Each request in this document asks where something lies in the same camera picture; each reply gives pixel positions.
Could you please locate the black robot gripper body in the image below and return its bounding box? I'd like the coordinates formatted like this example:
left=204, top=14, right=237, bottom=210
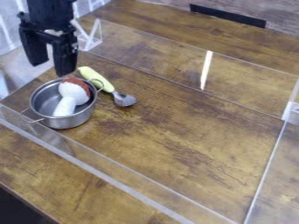
left=17, top=0, right=77, bottom=44

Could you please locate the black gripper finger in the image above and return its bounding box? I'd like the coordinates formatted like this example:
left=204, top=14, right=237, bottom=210
left=52, top=37, right=78, bottom=77
left=18, top=27, right=49, bottom=67

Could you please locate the red and white toy mushroom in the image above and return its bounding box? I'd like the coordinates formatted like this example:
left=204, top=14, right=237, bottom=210
left=52, top=78, right=90, bottom=116

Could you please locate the small silver pot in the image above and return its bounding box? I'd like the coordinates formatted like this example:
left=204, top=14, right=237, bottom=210
left=22, top=77, right=102, bottom=130

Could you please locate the black strip on table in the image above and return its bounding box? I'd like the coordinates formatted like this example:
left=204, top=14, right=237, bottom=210
left=189, top=3, right=267, bottom=28

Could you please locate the clear acrylic triangular bracket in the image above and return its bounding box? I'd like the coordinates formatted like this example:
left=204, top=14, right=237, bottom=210
left=70, top=19, right=102, bottom=52

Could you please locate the spoon with yellow handle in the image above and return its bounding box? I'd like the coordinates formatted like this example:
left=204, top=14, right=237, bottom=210
left=78, top=66, right=136, bottom=107

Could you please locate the clear acrylic enclosure wall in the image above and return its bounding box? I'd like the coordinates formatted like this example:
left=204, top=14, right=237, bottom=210
left=0, top=0, right=299, bottom=224

